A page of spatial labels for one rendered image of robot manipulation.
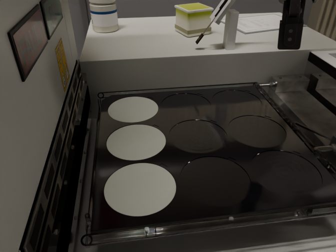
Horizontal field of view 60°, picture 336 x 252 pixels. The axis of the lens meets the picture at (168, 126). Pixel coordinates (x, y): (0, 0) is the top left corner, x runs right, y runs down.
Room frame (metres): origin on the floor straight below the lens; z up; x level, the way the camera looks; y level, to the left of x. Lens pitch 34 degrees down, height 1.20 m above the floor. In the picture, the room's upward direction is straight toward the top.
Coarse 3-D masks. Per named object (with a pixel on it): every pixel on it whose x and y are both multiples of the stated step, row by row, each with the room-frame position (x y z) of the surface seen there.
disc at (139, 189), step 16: (112, 176) 0.31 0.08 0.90; (128, 176) 0.31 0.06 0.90; (144, 176) 0.31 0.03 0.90; (160, 176) 0.31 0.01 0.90; (112, 192) 0.28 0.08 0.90; (128, 192) 0.28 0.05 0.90; (144, 192) 0.28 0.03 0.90; (160, 192) 0.28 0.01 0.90; (112, 208) 0.25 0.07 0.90; (128, 208) 0.25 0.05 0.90; (144, 208) 0.25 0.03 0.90; (160, 208) 0.25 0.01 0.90
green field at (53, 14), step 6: (48, 0) 0.43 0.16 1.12; (54, 0) 0.46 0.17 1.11; (48, 6) 0.42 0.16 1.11; (54, 6) 0.46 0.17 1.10; (60, 6) 0.50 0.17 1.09; (48, 12) 0.41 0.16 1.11; (54, 12) 0.45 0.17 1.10; (60, 12) 0.49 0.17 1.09; (48, 18) 0.41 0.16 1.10; (54, 18) 0.44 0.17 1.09; (48, 24) 0.40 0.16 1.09; (54, 24) 0.43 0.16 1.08
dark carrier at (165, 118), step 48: (144, 96) 0.55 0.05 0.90; (192, 96) 0.55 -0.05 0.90; (240, 96) 0.55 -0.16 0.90; (192, 144) 0.39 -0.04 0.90; (240, 144) 0.39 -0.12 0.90; (288, 144) 0.39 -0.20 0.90; (96, 192) 0.28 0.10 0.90; (192, 192) 0.28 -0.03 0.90; (240, 192) 0.28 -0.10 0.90; (288, 192) 0.28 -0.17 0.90
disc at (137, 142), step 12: (120, 132) 0.42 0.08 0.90; (132, 132) 0.42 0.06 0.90; (144, 132) 0.42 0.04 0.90; (156, 132) 0.42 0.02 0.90; (108, 144) 0.39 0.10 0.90; (120, 144) 0.39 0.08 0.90; (132, 144) 0.39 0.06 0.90; (144, 144) 0.39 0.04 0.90; (156, 144) 0.39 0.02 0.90; (120, 156) 0.35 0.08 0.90; (132, 156) 0.35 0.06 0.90; (144, 156) 0.35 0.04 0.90
